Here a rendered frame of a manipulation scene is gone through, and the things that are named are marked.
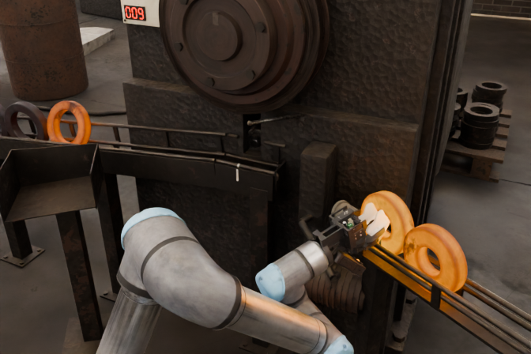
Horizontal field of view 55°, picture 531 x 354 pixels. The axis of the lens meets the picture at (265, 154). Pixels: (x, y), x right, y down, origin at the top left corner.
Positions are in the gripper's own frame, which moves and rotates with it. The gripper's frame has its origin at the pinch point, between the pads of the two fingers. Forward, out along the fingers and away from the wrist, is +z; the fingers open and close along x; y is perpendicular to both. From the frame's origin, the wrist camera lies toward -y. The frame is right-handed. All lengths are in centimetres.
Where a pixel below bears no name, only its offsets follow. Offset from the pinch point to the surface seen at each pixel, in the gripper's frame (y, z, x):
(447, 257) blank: 3.0, -1.6, -20.0
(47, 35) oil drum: -18, -30, 327
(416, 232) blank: 3.6, -1.4, -11.2
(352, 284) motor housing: -20.4, -10.5, 4.5
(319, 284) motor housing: -20.6, -16.8, 10.4
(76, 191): 2, -60, 74
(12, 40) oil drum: -14, -53, 338
